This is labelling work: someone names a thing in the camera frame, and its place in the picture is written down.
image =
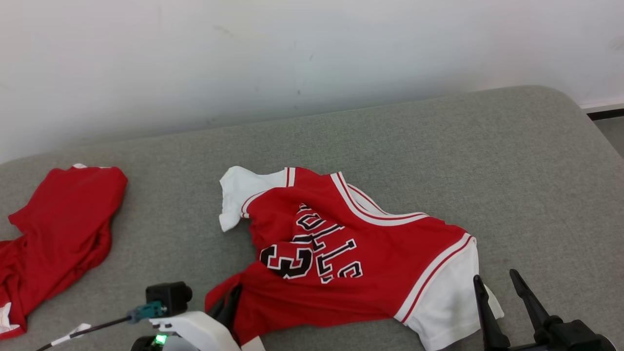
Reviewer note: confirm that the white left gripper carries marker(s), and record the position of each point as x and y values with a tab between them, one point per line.
200	331

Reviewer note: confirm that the red basketball shorts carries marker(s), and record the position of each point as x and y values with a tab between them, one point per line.
63	224

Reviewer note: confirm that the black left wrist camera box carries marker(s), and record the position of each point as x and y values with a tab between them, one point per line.
168	296

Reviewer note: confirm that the red Bulls basketball jersey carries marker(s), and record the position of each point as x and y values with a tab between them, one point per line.
380	253

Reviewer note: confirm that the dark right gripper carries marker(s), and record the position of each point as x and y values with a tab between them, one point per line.
570	336

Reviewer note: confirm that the dark baseboard strip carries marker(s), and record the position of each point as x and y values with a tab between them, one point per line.
607	114

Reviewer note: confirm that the grey fabric sofa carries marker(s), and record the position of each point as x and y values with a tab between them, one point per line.
390	146

